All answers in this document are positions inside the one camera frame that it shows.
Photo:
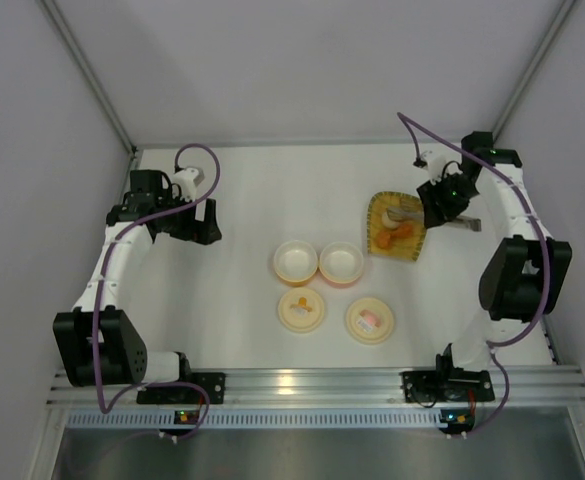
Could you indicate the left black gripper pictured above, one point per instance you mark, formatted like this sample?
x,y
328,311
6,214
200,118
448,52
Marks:
x,y
204,223

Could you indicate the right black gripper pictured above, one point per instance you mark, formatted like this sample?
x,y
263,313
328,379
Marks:
x,y
433,206

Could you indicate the metal tongs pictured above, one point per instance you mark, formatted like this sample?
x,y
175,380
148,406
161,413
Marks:
x,y
472,224

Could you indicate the orange fried food piece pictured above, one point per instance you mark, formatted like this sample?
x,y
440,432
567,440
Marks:
x,y
404,230

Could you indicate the white round bun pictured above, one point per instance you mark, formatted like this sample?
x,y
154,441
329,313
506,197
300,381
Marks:
x,y
388,222

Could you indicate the orange fried food chunk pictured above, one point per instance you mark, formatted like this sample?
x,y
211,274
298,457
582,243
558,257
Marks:
x,y
384,240

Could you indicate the cream lid pink knob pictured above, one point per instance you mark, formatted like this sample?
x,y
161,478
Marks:
x,y
370,321

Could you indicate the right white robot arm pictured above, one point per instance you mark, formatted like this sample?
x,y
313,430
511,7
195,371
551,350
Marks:
x,y
522,280

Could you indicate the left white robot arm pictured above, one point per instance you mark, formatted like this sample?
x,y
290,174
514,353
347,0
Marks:
x,y
97,341

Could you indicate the yellow lunch bowl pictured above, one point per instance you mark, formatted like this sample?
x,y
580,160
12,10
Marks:
x,y
295,262

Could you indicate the pink lunch bowl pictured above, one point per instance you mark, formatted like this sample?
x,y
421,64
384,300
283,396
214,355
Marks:
x,y
341,264

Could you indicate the yellow woven tray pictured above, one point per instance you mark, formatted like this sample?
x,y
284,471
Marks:
x,y
407,249

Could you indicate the cream lid orange knob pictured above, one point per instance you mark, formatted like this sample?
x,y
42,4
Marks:
x,y
301,310

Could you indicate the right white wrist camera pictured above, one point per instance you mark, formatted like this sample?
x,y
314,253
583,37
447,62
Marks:
x,y
431,163

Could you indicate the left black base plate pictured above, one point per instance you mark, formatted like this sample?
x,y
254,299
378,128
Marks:
x,y
206,387

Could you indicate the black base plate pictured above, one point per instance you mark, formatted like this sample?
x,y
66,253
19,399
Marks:
x,y
206,387
458,385

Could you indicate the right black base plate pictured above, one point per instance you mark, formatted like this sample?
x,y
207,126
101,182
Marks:
x,y
458,385

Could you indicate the aluminium mounting rail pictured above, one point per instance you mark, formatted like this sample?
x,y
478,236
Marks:
x,y
554,385

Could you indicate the slotted grey cable duct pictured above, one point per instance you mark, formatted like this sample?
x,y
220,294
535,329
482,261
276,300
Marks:
x,y
129,419

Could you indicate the right aluminium frame post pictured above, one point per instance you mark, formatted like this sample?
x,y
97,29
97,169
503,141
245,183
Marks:
x,y
532,66

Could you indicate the aluminium frame post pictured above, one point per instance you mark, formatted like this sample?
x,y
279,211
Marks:
x,y
532,66
63,30

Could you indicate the left aluminium frame post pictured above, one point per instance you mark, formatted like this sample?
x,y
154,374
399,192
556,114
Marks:
x,y
63,30

